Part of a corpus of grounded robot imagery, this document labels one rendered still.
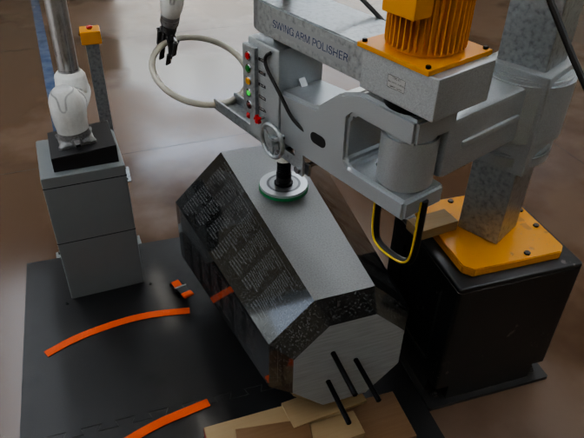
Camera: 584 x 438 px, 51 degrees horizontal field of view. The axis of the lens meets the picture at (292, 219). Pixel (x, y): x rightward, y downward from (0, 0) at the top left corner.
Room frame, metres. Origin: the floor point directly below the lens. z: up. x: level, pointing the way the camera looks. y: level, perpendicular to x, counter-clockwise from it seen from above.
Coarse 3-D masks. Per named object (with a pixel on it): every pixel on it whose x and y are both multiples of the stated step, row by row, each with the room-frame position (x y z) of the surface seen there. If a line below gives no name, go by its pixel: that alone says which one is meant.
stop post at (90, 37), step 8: (80, 32) 3.61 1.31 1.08; (88, 32) 3.62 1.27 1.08; (96, 32) 3.64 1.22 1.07; (88, 40) 3.62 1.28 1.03; (96, 40) 3.63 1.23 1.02; (88, 48) 3.63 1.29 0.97; (96, 48) 3.65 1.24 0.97; (88, 56) 3.63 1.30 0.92; (96, 56) 3.65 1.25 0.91; (96, 64) 3.65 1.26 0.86; (96, 72) 3.64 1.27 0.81; (96, 80) 3.64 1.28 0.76; (104, 80) 3.66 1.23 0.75; (96, 88) 3.64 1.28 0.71; (104, 88) 3.65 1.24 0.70; (96, 96) 3.63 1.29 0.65; (104, 96) 3.65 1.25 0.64; (96, 104) 3.63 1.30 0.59; (104, 104) 3.65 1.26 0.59; (104, 112) 3.64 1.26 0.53; (104, 120) 3.64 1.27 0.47; (112, 128) 3.65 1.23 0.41; (128, 168) 3.78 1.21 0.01; (128, 176) 3.67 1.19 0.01
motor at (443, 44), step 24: (384, 0) 1.65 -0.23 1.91; (408, 0) 1.59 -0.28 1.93; (432, 0) 1.61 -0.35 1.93; (456, 0) 1.63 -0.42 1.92; (408, 24) 1.67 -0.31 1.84; (432, 24) 1.63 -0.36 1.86; (456, 24) 1.64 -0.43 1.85; (384, 48) 1.71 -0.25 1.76; (408, 48) 1.64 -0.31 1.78; (432, 48) 1.65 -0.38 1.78; (456, 48) 1.66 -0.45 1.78; (480, 48) 1.73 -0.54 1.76; (432, 72) 1.56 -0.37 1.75
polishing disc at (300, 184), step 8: (264, 176) 2.30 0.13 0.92; (272, 176) 2.30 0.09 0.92; (296, 176) 2.31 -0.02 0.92; (264, 184) 2.24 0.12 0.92; (272, 184) 2.24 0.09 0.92; (296, 184) 2.25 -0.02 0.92; (304, 184) 2.25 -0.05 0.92; (264, 192) 2.19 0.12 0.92; (272, 192) 2.18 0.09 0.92; (280, 192) 2.18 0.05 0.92; (288, 192) 2.18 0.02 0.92; (296, 192) 2.18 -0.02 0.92
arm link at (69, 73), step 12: (48, 0) 2.84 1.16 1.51; (60, 0) 2.86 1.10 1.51; (48, 12) 2.85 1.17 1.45; (60, 12) 2.85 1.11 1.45; (60, 24) 2.84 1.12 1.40; (60, 36) 2.84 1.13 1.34; (72, 36) 2.89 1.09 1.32; (60, 48) 2.83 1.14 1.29; (72, 48) 2.86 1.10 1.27; (60, 60) 2.83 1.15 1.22; (72, 60) 2.85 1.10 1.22; (60, 72) 2.84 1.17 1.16; (72, 72) 2.84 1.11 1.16; (84, 72) 2.90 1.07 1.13; (60, 84) 2.80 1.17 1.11; (72, 84) 2.80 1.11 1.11; (84, 84) 2.85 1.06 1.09; (84, 96) 2.79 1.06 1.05
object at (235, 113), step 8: (240, 96) 2.60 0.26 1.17; (216, 104) 2.55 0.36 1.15; (224, 104) 2.52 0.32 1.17; (232, 104) 2.60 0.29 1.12; (240, 104) 2.60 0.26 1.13; (224, 112) 2.50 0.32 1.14; (232, 112) 2.45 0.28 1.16; (240, 112) 2.53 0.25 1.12; (232, 120) 2.45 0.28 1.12; (240, 120) 2.40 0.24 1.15; (248, 120) 2.46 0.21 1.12; (248, 128) 2.36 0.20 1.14; (256, 136) 2.31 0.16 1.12; (288, 152) 2.14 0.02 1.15; (288, 160) 2.14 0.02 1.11; (296, 168) 2.04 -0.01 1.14; (304, 168) 2.06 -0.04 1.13
